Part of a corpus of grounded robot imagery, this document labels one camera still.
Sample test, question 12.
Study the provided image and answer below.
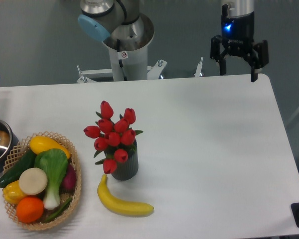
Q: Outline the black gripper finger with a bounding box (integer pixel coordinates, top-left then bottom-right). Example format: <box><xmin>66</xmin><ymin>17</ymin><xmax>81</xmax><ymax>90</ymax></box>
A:
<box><xmin>245</xmin><ymin>40</ymin><xmax>269</xmax><ymax>82</ymax></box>
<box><xmin>210</xmin><ymin>35</ymin><xmax>229</xmax><ymax>76</ymax></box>

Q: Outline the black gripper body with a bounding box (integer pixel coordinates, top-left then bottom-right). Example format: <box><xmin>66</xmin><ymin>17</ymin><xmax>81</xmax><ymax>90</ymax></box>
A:
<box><xmin>221</xmin><ymin>4</ymin><xmax>255</xmax><ymax>58</ymax></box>

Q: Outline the red tulip bouquet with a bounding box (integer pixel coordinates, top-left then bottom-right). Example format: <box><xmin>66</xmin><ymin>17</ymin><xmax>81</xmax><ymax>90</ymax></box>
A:
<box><xmin>83</xmin><ymin>101</ymin><xmax>143</xmax><ymax>174</ymax></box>

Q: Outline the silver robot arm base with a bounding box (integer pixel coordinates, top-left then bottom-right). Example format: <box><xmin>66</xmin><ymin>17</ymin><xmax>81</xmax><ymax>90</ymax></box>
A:
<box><xmin>78</xmin><ymin>0</ymin><xmax>154</xmax><ymax>81</ymax></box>

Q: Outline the dark grey ribbed vase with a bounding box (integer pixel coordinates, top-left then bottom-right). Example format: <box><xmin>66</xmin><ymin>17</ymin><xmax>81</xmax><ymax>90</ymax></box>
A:
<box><xmin>103</xmin><ymin>140</ymin><xmax>139</xmax><ymax>181</ymax></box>

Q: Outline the yellow banana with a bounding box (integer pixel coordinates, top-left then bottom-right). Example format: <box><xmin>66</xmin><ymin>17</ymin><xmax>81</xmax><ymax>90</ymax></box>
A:
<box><xmin>97</xmin><ymin>174</ymin><xmax>154</xmax><ymax>217</ymax></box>

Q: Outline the green bok choy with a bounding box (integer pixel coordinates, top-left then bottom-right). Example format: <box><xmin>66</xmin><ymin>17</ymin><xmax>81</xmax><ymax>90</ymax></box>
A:
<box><xmin>34</xmin><ymin>148</ymin><xmax>68</xmax><ymax>210</ymax></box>

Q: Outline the purple red onion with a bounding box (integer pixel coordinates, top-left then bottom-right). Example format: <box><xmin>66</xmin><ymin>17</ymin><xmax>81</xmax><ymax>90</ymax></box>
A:
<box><xmin>61</xmin><ymin>164</ymin><xmax>77</xmax><ymax>190</ymax></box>

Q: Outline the yellow squash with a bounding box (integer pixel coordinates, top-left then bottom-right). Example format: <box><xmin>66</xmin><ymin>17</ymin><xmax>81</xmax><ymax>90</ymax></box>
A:
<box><xmin>29</xmin><ymin>136</ymin><xmax>71</xmax><ymax>159</ymax></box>

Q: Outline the green bean pod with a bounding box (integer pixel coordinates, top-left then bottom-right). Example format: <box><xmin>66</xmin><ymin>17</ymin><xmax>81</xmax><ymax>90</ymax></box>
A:
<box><xmin>43</xmin><ymin>198</ymin><xmax>72</xmax><ymax>223</ymax></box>

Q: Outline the woven wicker basket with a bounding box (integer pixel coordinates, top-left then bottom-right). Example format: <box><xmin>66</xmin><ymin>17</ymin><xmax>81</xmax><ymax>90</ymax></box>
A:
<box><xmin>3</xmin><ymin>131</ymin><xmax>82</xmax><ymax>231</ymax></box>

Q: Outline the green cucumber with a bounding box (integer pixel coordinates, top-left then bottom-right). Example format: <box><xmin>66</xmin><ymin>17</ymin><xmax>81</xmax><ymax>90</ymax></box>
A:
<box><xmin>0</xmin><ymin>149</ymin><xmax>36</xmax><ymax>188</ymax></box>

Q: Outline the white round radish slice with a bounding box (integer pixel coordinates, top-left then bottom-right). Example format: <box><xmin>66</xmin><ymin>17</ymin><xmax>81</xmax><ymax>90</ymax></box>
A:
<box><xmin>18</xmin><ymin>167</ymin><xmax>48</xmax><ymax>195</ymax></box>

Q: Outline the orange fruit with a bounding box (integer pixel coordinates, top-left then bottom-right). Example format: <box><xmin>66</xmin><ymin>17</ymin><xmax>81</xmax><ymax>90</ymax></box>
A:
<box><xmin>16</xmin><ymin>196</ymin><xmax>44</xmax><ymax>223</ymax></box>

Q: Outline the yellow bell pepper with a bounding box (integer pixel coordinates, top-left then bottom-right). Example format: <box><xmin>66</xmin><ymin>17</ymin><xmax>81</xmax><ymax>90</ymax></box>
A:
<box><xmin>2</xmin><ymin>180</ymin><xmax>27</xmax><ymax>205</ymax></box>

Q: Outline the white metal mounting frame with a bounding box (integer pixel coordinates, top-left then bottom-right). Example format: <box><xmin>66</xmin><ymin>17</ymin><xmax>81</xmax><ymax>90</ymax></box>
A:
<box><xmin>76</xmin><ymin>57</ymin><xmax>204</xmax><ymax>83</ymax></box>

